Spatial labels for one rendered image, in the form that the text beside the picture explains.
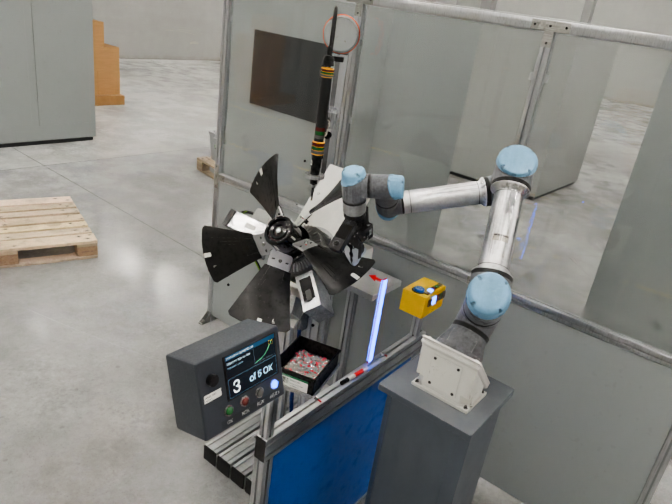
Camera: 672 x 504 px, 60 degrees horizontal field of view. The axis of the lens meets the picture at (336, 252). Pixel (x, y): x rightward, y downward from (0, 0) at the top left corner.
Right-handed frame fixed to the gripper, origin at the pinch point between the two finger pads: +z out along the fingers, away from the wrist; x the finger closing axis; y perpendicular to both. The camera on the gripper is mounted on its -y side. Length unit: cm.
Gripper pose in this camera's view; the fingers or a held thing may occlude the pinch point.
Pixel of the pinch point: (352, 263)
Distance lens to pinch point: 197.2
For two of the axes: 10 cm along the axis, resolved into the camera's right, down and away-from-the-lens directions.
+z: 0.5, 7.9, 6.1
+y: 6.3, -5.0, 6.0
